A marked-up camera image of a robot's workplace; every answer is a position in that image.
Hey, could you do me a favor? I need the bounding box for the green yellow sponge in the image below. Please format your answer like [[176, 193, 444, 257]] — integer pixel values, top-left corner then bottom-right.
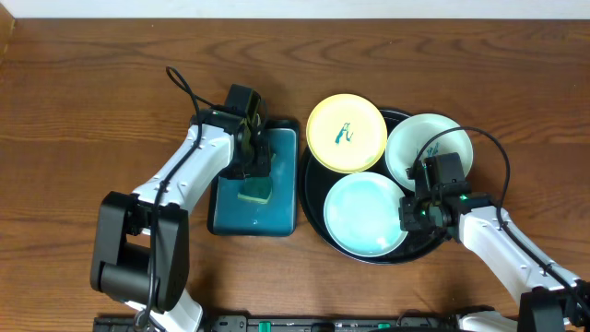
[[238, 177, 273, 204]]

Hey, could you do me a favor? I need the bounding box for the light blue plate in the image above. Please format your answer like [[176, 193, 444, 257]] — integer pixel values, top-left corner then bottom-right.
[[323, 172, 407, 258]]

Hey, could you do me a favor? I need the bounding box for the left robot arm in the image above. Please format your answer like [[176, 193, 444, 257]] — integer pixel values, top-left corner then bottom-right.
[[90, 107, 271, 331]]

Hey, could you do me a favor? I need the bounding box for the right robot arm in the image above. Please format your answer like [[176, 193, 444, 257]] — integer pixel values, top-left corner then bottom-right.
[[399, 184, 589, 331]]

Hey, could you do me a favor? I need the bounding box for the round black serving tray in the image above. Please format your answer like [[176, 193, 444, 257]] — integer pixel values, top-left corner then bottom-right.
[[300, 110, 461, 265]]

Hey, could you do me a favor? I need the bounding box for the teal rectangular tray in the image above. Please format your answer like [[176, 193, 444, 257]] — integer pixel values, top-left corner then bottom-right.
[[207, 119, 300, 237]]

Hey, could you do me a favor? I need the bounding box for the white plate with scribble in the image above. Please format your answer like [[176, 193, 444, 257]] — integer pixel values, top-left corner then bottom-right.
[[384, 113, 474, 192]]

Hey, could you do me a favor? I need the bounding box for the yellow plate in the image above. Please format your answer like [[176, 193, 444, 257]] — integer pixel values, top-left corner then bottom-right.
[[306, 94, 388, 173]]

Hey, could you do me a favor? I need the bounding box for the brown cardboard box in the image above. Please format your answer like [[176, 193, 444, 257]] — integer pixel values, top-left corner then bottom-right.
[[0, 5, 16, 60]]

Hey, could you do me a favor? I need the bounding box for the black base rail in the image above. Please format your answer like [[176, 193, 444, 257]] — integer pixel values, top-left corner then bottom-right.
[[91, 313, 462, 332]]

